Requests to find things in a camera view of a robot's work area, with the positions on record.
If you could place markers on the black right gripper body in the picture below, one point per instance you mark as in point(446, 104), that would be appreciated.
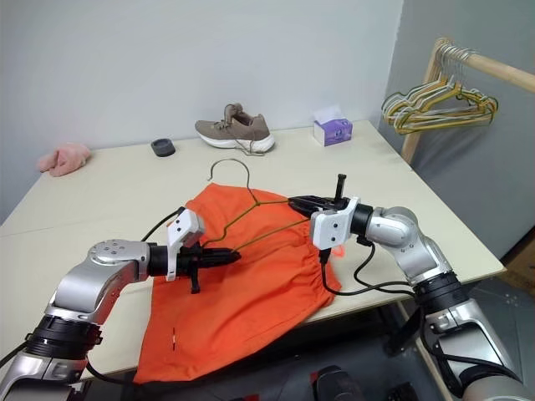
point(330, 202)

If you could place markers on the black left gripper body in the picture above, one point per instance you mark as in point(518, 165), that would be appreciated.
point(192, 259)

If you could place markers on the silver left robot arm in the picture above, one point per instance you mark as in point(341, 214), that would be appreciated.
point(83, 284)

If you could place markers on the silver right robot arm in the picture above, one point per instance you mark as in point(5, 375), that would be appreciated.
point(422, 255)

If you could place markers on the orange shorts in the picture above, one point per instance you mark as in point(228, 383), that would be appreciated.
point(251, 301)

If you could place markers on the purple and white tissue box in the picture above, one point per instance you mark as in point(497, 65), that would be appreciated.
point(334, 131)

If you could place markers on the taupe sneaker with white sole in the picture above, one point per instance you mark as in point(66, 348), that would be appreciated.
point(238, 129)

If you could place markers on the dark grey round dish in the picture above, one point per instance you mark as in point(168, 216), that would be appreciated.
point(162, 148)

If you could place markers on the pink fluffy cloth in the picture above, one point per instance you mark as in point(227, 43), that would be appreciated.
point(64, 160)

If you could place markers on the dark rounded shape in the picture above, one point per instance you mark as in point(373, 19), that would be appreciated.
point(334, 386)

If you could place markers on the beige table leg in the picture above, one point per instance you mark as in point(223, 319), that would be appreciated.
point(422, 355)

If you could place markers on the bunch of hangers on rack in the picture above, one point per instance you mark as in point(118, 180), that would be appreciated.
point(494, 104)

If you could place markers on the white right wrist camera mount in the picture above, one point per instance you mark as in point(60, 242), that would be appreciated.
point(332, 227)

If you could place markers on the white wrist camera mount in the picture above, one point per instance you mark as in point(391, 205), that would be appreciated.
point(184, 234)
point(332, 227)

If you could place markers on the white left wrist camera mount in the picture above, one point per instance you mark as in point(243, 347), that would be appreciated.
point(184, 234)

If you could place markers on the wooden rack post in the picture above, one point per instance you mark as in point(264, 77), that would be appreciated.
point(418, 125)

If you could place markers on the wooden rack rail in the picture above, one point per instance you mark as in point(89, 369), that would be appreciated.
point(501, 71)

